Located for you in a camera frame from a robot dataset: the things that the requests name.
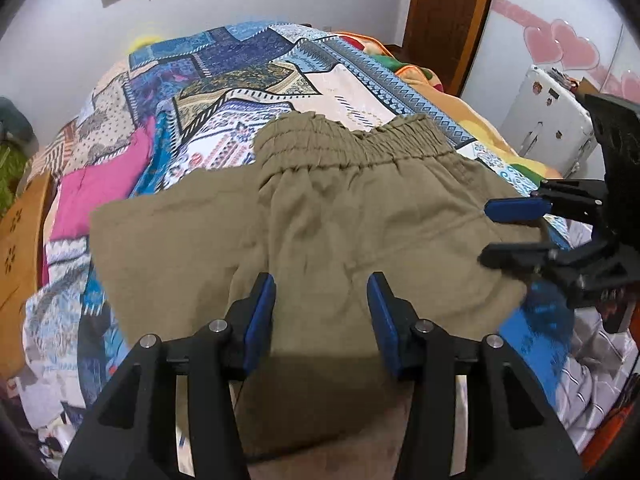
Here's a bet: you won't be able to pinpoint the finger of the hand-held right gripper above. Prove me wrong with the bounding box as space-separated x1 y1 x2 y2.
485 178 610 224
478 241 623 307

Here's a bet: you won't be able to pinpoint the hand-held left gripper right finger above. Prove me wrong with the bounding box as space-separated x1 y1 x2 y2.
366 271 587 480

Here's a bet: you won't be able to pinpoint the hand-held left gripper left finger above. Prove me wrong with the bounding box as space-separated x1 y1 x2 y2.
59 272 277 480

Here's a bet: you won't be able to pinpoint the olive green pants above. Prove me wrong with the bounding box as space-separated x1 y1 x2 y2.
90 113 551 461

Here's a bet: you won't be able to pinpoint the white plastic box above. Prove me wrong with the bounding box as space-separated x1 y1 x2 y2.
500 64 600 179

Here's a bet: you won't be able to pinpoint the white striped sheet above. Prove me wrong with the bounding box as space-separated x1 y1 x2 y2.
552 217 640 453

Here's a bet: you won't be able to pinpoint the orange blanket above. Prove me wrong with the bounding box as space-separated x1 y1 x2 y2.
340 32 558 177

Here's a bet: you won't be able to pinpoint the wooden wardrobe with white doors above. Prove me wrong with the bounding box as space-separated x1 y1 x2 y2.
460 0 640 111

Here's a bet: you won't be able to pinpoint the brown wooden door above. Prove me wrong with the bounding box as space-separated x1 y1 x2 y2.
401 0 501 97

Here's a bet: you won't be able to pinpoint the pink cloth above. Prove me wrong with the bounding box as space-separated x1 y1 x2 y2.
41 117 158 286

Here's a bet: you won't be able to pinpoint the wooden lap desk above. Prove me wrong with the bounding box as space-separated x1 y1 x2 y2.
0 170 54 381

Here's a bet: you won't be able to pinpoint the blue patchwork blanket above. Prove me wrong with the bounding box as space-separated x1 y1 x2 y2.
22 22 576 480

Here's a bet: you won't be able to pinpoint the yellow curved object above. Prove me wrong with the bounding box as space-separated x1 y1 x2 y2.
127 32 162 54

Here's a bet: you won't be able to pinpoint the grey pillow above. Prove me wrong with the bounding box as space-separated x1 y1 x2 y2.
0 97 35 142

